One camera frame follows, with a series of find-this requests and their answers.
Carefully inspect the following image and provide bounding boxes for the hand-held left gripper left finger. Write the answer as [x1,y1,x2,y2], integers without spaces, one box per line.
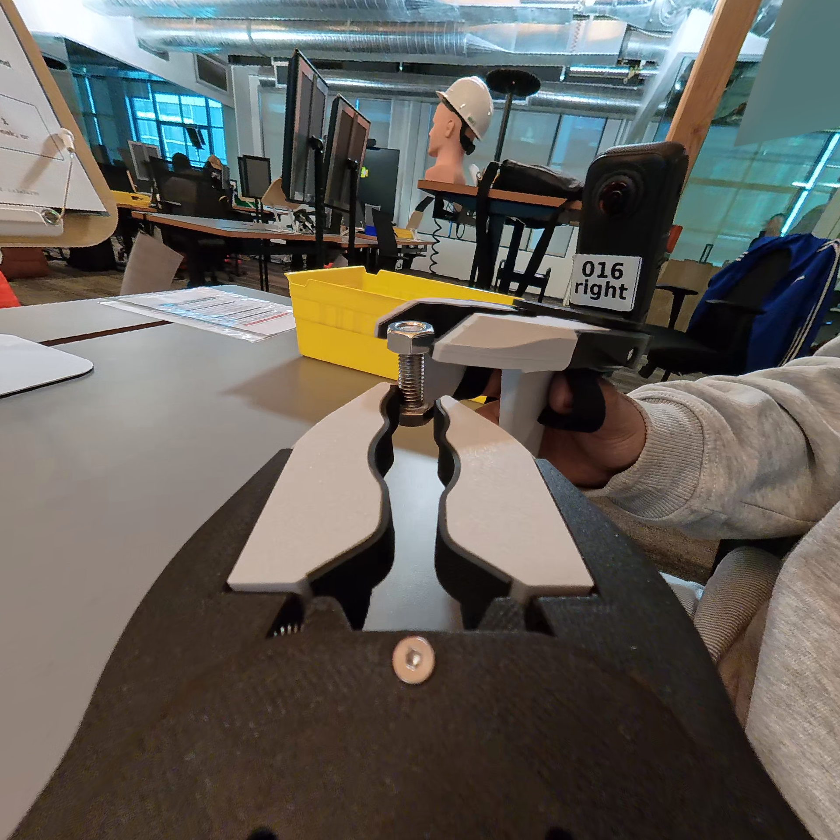
[226,382,399,593]

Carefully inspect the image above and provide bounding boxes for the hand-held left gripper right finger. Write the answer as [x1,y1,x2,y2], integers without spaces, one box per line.
[435,394,596,599]

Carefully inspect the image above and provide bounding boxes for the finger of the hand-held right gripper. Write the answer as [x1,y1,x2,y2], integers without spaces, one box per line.
[373,297,527,340]
[425,312,583,399]

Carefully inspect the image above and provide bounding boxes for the steel hex bolt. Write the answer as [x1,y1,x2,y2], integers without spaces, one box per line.
[395,349,434,428]

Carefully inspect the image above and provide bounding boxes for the yellow plastic bin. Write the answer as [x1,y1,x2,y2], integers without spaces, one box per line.
[285,265,521,405]

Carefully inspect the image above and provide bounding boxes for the person's right forearm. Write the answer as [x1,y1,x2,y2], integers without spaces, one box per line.
[576,336,840,544]

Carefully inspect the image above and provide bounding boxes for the wooden top standing desk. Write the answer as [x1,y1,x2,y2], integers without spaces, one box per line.
[417,178,585,298]

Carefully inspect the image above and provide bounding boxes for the grey desk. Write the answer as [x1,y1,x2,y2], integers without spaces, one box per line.
[0,284,506,840]

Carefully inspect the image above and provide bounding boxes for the curved office desk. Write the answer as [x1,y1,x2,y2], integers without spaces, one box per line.
[130,209,434,291]

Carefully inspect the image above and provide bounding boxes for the person's right hand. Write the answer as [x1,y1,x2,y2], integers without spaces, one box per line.
[474,377,648,491]

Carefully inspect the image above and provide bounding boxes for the black bag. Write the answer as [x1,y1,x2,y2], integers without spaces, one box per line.
[488,159,585,202]

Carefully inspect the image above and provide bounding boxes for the wooden column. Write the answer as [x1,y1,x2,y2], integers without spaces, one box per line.
[665,0,763,173]

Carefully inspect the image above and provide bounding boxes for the mannequin head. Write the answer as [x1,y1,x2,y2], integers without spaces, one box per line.
[424,104,478,186]

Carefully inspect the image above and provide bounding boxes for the black swivel chair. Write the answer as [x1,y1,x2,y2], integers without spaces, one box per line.
[639,245,796,383]

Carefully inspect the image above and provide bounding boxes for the blue jacket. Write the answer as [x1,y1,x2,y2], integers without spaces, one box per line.
[682,232,840,383]

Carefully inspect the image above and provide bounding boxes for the black floor lamp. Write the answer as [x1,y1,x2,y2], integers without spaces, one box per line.
[485,68,543,166]

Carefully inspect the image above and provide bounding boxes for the tall black monitor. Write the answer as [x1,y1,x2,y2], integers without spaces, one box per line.
[281,49,329,212]
[324,94,372,219]

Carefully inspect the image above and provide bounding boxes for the white hard hat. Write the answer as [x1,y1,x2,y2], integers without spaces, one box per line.
[436,76,495,143]

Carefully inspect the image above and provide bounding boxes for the laminated paper sheet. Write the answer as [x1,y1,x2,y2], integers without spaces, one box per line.
[99,286,297,343]

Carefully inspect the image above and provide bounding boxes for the white angled card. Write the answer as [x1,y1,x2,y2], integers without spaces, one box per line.
[121,230,185,297]

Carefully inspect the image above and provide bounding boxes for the white stand with wooden board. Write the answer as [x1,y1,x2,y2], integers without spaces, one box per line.
[0,0,119,400]

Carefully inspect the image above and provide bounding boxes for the person's grey sweatshirt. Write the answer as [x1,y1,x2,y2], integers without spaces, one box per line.
[694,504,840,840]

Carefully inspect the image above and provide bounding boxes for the printed instruction sheet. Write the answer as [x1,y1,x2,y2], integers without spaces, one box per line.
[0,5,110,215]

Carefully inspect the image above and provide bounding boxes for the silver ventilation duct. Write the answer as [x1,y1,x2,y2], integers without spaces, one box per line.
[136,17,626,61]
[85,0,573,21]

